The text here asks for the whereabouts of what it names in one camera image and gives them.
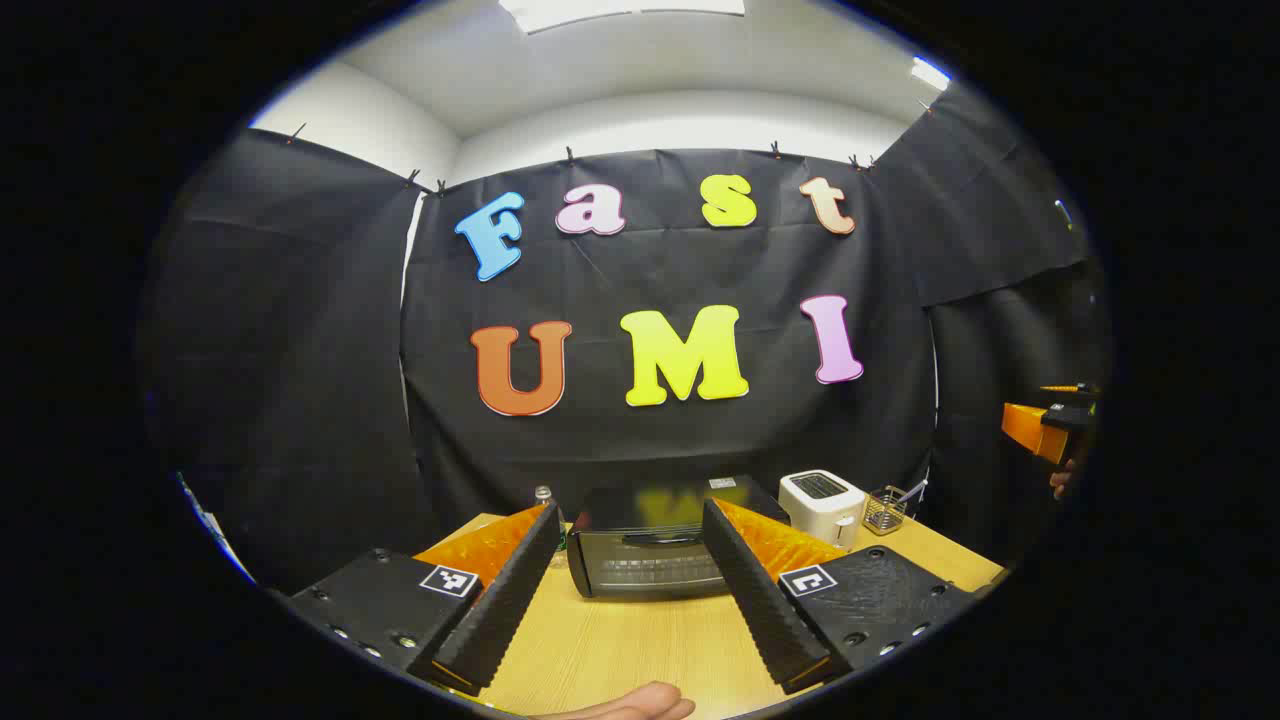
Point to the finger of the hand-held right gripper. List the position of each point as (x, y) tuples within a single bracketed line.
[(1030, 428)]

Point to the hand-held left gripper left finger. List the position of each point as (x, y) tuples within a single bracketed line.
[(500, 600)]

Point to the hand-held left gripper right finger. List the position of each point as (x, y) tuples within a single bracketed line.
[(760, 600)]

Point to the black electric oven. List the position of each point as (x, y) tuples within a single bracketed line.
[(650, 570)]

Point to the white toaster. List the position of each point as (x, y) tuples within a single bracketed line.
[(822, 508)]

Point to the clear plastic bottle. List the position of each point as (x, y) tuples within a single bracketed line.
[(545, 496)]

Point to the small white stick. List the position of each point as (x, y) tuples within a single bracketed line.
[(913, 490)]

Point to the small ceiling light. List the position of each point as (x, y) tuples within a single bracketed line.
[(930, 73)]

